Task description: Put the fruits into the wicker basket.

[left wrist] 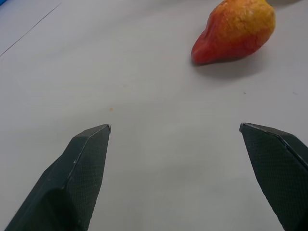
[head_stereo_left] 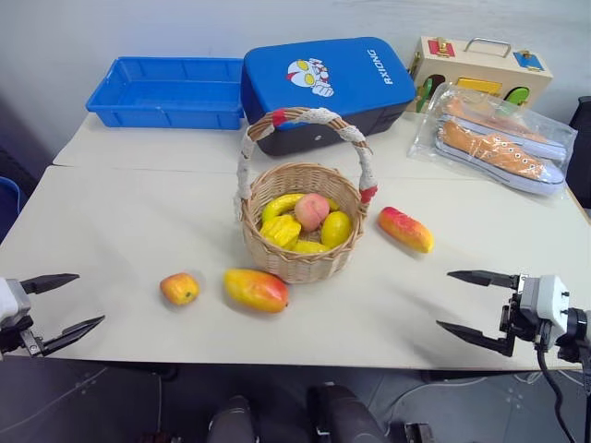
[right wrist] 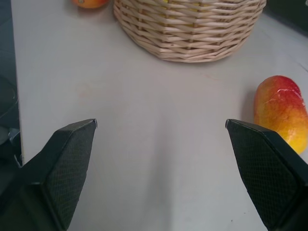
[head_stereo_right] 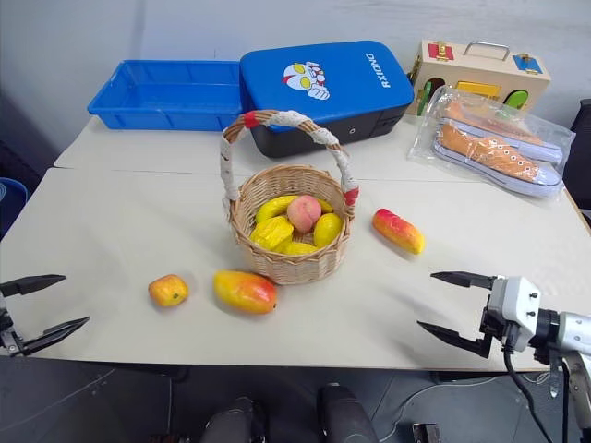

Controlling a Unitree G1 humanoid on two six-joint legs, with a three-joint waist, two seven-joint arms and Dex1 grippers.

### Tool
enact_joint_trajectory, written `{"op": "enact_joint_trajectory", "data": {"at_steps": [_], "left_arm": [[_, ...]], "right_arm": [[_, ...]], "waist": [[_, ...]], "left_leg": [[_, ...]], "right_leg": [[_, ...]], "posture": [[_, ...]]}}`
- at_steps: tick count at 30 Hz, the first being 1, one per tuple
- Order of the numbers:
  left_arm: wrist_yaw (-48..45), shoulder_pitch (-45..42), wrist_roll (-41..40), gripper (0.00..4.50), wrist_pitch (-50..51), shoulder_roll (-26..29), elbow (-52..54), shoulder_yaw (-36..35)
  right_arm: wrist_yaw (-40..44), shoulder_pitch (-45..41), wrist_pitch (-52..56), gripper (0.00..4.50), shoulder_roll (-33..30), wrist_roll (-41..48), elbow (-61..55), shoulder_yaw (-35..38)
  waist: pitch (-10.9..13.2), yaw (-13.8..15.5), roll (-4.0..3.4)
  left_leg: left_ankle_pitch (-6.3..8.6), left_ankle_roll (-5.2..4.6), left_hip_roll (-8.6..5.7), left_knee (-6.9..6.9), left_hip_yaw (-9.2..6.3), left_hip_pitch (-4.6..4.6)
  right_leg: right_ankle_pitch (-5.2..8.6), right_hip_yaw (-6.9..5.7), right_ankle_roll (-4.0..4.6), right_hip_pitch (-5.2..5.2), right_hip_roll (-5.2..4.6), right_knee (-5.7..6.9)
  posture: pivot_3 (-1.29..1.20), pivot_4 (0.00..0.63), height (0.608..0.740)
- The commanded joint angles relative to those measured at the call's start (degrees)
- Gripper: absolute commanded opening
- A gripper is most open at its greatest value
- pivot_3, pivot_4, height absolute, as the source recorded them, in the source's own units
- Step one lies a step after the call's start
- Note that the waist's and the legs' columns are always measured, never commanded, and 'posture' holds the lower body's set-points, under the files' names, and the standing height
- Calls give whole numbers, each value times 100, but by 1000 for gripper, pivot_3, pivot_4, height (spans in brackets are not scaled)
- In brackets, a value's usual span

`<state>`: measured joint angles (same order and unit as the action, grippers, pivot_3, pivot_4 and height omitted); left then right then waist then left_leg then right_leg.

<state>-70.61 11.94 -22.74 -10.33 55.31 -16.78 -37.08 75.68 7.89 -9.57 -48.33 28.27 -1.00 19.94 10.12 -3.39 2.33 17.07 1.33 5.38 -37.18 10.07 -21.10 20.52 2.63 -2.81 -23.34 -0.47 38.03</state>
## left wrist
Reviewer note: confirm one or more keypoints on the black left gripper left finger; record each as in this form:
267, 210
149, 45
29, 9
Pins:
72, 183

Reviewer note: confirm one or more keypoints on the blue object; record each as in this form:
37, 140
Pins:
3, 6

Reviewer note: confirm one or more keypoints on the red and yellow pear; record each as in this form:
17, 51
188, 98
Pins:
237, 30

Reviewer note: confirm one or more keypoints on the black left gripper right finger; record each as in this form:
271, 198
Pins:
279, 173

